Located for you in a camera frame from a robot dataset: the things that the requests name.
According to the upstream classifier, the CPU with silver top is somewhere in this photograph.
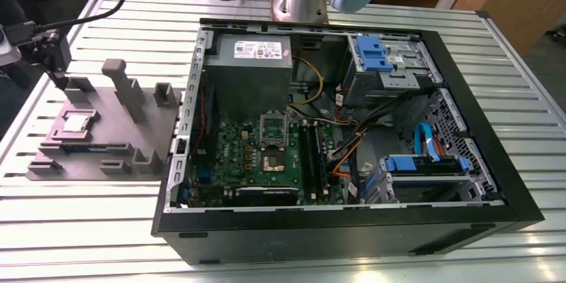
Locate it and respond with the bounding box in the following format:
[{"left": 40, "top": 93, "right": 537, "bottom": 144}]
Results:
[{"left": 61, "top": 114, "right": 91, "bottom": 132}]

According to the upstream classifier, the RAM stick with blue label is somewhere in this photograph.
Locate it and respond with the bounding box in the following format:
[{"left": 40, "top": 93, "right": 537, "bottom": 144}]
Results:
[{"left": 59, "top": 143, "right": 111, "bottom": 153}]

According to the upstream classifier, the grey parts rack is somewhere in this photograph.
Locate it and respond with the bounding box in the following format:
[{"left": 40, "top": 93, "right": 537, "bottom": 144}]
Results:
[{"left": 24, "top": 58, "right": 184, "bottom": 182}]

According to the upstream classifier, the grey power supply unit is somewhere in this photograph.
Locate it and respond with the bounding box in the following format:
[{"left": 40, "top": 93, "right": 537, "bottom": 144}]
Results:
[{"left": 203, "top": 33, "right": 295, "bottom": 117}]

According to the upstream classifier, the blue expansion slot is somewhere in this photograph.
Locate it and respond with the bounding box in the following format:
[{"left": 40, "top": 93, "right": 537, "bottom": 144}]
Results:
[{"left": 198, "top": 167, "right": 214, "bottom": 187}]

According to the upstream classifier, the metal socket cover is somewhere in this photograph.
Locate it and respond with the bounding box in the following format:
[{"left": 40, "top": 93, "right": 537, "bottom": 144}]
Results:
[{"left": 260, "top": 111, "right": 291, "bottom": 125}]

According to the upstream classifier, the green motherboard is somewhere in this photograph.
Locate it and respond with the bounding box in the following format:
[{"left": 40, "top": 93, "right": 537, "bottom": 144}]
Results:
[{"left": 190, "top": 110, "right": 350, "bottom": 207}]

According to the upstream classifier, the black graphics card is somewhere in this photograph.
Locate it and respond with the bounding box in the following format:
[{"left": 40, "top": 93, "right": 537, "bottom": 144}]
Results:
[{"left": 220, "top": 185, "right": 302, "bottom": 207}]

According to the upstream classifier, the black RAM slot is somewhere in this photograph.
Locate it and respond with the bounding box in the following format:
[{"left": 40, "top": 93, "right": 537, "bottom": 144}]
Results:
[
  {"left": 302, "top": 121, "right": 319, "bottom": 198},
  {"left": 296, "top": 121, "right": 314, "bottom": 198},
  {"left": 315, "top": 121, "right": 332, "bottom": 196},
  {"left": 310, "top": 121, "right": 326, "bottom": 197}
]

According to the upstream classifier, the metal drive cage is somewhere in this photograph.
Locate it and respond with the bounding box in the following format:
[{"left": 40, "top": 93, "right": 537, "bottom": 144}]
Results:
[{"left": 343, "top": 33, "right": 445, "bottom": 108}]

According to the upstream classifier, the black PC case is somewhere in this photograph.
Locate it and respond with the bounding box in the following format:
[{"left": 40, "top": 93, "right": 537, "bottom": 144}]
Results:
[{"left": 150, "top": 17, "right": 546, "bottom": 266}]

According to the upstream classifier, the black disk blue carrier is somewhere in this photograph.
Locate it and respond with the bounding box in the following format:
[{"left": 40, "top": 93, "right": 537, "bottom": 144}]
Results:
[{"left": 380, "top": 154, "right": 473, "bottom": 178}]

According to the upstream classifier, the metal disk bay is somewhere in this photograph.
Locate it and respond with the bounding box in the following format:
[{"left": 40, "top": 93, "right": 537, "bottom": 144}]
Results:
[{"left": 364, "top": 173, "right": 497, "bottom": 204}]

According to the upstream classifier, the yellow black wire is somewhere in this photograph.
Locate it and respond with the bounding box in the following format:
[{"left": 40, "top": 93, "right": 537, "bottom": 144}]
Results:
[{"left": 290, "top": 56, "right": 326, "bottom": 107}]

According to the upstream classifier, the blue plastic drive bracket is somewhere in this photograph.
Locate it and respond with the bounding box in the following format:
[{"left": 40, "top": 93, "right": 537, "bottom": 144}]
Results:
[{"left": 355, "top": 35, "right": 395, "bottom": 72}]

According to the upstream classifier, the orange wire bundle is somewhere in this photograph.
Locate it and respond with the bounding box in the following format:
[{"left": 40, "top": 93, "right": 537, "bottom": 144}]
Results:
[{"left": 330, "top": 145, "right": 359, "bottom": 180}]

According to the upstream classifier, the black cable bundle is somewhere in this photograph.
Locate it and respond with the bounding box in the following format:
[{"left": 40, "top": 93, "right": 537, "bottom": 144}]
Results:
[{"left": 328, "top": 85, "right": 443, "bottom": 164}]

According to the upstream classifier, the blue wire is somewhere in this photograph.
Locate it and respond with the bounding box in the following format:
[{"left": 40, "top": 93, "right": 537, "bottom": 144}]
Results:
[{"left": 415, "top": 123, "right": 443, "bottom": 161}]

